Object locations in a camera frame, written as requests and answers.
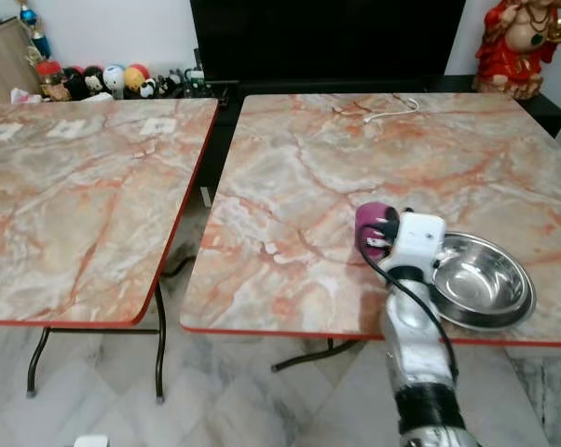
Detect black television screen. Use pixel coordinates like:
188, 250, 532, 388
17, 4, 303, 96
189, 0, 467, 83

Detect white paper sticker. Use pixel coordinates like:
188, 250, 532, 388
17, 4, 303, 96
140, 116, 178, 137

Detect black round toy figure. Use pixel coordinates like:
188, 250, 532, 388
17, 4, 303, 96
64, 65, 106, 101

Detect wooden cabinet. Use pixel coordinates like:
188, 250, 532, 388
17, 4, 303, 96
0, 17, 41, 109

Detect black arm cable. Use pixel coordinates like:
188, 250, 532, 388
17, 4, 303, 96
359, 235, 459, 377

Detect orange yellow toy figure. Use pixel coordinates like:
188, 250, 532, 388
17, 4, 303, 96
124, 62, 152, 95

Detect blue hanging ornament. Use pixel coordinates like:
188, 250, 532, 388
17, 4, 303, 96
16, 0, 54, 62

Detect white cord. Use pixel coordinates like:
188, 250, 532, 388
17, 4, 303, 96
363, 96, 420, 123

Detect black metal table legs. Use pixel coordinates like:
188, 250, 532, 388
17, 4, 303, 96
26, 282, 171, 404
270, 336, 353, 374

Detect purple plastic cup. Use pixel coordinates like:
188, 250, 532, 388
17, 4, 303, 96
354, 200, 399, 261

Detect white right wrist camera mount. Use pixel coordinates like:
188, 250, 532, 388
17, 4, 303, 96
387, 211, 448, 273

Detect stainless steel bowl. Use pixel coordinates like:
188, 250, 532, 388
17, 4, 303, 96
429, 232, 537, 331

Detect red laughing Buddha statue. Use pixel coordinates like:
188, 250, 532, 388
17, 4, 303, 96
472, 0, 561, 102

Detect white blue toy figure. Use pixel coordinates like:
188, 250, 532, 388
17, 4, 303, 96
103, 63, 127, 98

